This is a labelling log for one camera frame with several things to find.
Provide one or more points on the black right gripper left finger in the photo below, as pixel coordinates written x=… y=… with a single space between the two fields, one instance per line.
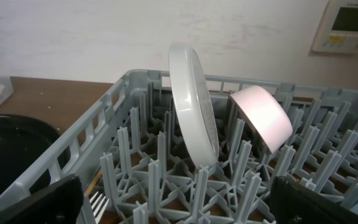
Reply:
x=60 y=202

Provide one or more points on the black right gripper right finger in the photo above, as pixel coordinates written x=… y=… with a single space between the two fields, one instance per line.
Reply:
x=291 y=202

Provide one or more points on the wooden chopstick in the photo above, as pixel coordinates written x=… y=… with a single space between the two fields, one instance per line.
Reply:
x=93 y=183

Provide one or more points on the white plastic fork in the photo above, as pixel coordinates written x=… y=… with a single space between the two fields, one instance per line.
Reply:
x=99 y=203

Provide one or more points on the round black serving tray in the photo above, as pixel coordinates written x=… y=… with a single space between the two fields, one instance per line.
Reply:
x=22 y=141

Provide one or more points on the grey plate with food scraps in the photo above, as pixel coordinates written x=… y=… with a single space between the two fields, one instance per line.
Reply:
x=193 y=105

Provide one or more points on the grey plastic dishwasher rack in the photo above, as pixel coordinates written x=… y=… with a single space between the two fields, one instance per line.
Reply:
x=132 y=133

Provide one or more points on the beige wall control panel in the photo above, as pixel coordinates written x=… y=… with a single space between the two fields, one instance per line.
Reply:
x=338 y=29

